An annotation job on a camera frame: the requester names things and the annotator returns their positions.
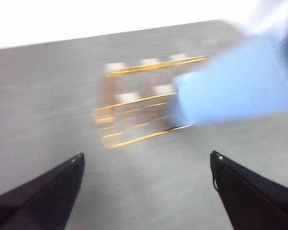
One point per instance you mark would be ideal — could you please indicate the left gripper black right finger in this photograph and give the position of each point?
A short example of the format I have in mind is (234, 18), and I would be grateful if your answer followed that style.
(254, 203)

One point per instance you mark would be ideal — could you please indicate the blue ribbed plastic cup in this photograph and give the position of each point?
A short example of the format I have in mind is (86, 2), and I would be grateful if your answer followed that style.
(230, 91)

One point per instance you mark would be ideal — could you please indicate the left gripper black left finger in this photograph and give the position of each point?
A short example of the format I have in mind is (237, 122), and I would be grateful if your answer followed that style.
(43, 198)

